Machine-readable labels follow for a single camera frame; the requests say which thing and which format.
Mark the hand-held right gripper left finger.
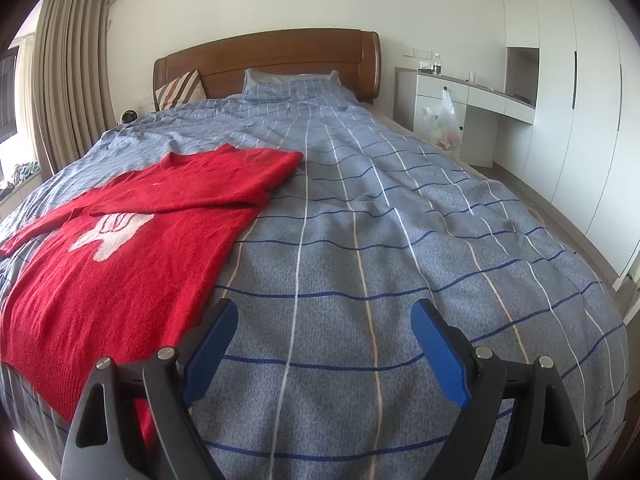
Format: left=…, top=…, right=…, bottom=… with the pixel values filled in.
left=60, top=298, right=239, bottom=480

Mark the beige curtain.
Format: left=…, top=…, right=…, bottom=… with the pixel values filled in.
left=20, top=0, right=117, bottom=176

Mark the white wardrobe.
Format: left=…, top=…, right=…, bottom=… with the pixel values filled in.
left=492, top=0, right=640, bottom=281

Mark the wooden bed headboard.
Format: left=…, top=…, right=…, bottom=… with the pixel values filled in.
left=152, top=28, right=382, bottom=111

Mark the white desk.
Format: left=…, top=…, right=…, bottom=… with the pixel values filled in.
left=394, top=66, right=536, bottom=166

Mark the dark framed window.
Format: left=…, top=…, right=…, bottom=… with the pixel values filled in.
left=0, top=45, right=21, bottom=141

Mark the red sweater with white animal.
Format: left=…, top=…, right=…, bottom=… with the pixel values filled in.
left=0, top=142, right=305, bottom=453

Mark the striped pillow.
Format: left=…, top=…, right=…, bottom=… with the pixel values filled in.
left=155, top=69, right=207, bottom=111

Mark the clear plastic bag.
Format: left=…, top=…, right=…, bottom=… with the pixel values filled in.
left=420, top=87, right=462, bottom=150

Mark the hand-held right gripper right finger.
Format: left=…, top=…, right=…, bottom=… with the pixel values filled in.
left=410, top=298, right=589, bottom=480

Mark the grey pillow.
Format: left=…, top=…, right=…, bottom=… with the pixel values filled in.
left=242, top=67, right=343, bottom=93

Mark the blue checked blanket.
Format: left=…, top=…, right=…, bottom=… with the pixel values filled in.
left=0, top=69, right=631, bottom=480

